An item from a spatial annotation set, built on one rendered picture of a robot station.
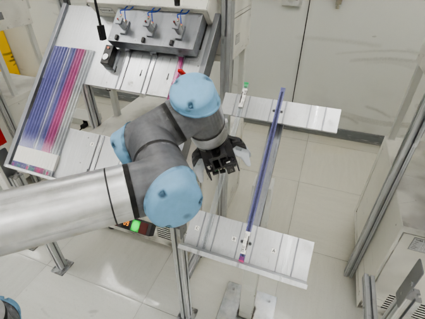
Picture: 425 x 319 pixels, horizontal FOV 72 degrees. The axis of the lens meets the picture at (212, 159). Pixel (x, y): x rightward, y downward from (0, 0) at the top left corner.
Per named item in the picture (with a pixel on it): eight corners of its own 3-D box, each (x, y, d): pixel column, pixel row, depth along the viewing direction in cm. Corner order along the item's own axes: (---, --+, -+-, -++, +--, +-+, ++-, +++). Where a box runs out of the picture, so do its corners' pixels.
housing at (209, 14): (216, 35, 109) (207, 9, 96) (107, 25, 123) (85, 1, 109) (222, 16, 110) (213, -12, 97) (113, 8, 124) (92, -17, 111)
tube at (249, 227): (243, 261, 78) (243, 262, 77) (239, 260, 78) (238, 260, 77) (285, 89, 86) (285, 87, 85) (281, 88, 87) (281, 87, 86)
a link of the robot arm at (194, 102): (155, 85, 47) (200, 59, 47) (175, 121, 56) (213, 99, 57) (176, 120, 43) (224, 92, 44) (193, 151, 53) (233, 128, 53)
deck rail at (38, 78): (21, 169, 118) (7, 167, 112) (17, 168, 118) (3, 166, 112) (76, 12, 127) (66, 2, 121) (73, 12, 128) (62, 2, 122)
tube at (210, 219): (245, 83, 90) (244, 82, 89) (249, 84, 89) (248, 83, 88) (201, 248, 82) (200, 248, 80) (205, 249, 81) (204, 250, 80)
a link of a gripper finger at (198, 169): (190, 191, 74) (204, 174, 67) (185, 170, 77) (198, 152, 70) (201, 190, 76) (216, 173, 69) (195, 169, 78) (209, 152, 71)
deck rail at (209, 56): (171, 213, 98) (164, 212, 92) (166, 211, 99) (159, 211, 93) (224, 24, 108) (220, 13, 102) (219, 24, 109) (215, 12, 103)
